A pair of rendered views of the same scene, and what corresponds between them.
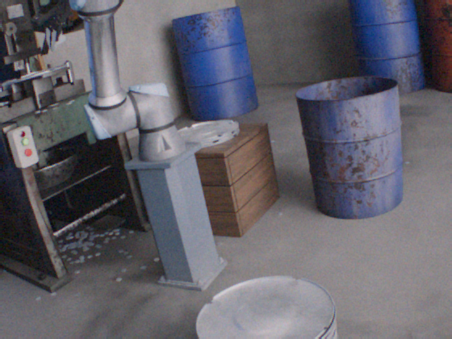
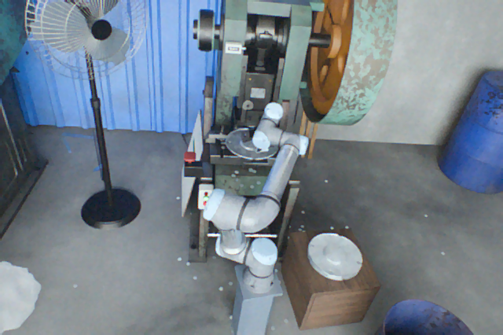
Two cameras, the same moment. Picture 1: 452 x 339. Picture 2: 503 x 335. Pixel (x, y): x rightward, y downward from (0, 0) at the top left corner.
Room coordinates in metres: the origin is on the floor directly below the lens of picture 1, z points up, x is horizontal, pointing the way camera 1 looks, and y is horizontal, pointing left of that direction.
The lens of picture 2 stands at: (0.58, -0.44, 1.94)
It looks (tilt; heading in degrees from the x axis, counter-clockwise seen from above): 37 degrees down; 40
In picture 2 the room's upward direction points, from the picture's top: 8 degrees clockwise
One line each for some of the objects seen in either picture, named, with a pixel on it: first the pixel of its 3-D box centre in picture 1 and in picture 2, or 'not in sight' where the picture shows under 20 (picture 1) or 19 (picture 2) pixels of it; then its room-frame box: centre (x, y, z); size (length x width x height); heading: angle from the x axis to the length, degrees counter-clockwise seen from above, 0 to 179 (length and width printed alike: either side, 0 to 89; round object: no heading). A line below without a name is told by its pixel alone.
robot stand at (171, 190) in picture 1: (178, 217); (252, 306); (1.48, 0.19, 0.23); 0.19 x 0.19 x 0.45; 60
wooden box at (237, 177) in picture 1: (213, 177); (326, 277); (1.96, 0.06, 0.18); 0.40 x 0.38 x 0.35; 57
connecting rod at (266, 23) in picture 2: not in sight; (261, 47); (1.96, 0.78, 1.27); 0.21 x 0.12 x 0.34; 50
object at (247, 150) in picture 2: (34, 74); (251, 142); (1.88, 0.68, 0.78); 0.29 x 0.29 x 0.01
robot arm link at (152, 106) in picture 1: (148, 103); (261, 255); (1.48, 0.19, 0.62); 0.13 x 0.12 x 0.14; 115
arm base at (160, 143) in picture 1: (159, 138); (259, 272); (1.48, 0.19, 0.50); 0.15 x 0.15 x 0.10
